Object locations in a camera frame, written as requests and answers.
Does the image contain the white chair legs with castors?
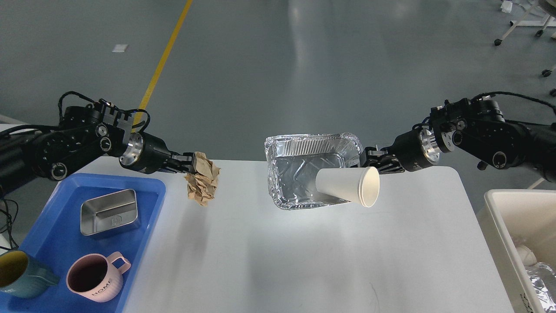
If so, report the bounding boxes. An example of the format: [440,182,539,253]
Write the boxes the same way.
[493,0,555,100]

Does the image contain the white object in bin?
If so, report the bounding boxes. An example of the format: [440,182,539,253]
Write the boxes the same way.
[516,244,537,267]

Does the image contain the pink mug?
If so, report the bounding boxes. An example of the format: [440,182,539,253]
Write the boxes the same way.
[66,251,132,303]

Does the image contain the white paper scrap on floor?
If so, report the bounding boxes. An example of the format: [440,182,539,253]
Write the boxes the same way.
[112,44,129,53]

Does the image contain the teal and yellow mug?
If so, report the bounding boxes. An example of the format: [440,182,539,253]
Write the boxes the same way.
[0,251,60,299]

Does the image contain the square stainless steel tray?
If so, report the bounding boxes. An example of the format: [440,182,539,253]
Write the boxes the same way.
[79,190,141,240]

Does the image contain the blue plastic tray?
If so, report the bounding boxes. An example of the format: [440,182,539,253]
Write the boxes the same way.
[1,173,166,313]

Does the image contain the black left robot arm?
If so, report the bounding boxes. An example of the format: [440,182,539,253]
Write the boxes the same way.
[0,91,197,196]

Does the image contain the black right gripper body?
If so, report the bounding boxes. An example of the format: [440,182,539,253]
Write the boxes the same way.
[391,129,441,172]

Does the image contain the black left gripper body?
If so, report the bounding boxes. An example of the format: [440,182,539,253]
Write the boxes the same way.
[119,132,178,174]

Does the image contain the beige plastic bin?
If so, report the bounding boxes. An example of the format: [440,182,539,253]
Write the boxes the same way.
[477,190,556,313]

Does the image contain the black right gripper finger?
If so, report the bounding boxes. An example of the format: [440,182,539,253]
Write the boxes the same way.
[360,147,405,174]

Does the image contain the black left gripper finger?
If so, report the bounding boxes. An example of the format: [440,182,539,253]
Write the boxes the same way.
[167,152,197,175]

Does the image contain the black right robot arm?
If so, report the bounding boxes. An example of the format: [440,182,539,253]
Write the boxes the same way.
[359,91,556,183]

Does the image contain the crumpled foil in bin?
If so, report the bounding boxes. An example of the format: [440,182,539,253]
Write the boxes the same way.
[525,262,556,313]

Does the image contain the brown paper ball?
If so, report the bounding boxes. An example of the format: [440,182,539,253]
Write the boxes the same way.
[184,151,221,206]

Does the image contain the black cables at left edge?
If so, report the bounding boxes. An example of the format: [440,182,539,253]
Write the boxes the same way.
[0,196,20,253]

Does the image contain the white paper cup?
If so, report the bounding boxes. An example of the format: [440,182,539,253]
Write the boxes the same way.
[315,167,381,207]

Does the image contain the aluminium foil tray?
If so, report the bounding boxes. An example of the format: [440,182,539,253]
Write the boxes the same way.
[264,132,363,210]

